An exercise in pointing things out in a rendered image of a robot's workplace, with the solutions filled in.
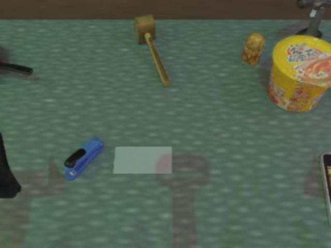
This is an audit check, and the blue stapler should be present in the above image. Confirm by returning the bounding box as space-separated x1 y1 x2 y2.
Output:
64 137 105 181

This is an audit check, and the pale green rectangular card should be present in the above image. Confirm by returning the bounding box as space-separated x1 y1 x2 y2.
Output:
113 146 173 175

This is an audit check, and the wooden mallet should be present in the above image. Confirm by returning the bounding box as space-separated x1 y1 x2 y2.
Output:
133 14 171 88

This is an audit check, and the yellow-brown small figurine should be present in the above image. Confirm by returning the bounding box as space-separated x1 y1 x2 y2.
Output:
241 33 266 66

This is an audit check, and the yellow instant noodle cup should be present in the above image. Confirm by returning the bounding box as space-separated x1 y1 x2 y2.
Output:
267 35 331 113

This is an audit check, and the white-edged smartphone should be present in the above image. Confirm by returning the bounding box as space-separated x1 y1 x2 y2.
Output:
320 152 331 219

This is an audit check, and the gray metal stand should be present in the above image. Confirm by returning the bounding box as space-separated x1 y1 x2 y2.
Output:
295 0 331 39

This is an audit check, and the black handled utensil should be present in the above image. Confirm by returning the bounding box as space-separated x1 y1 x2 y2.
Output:
0 47 34 76

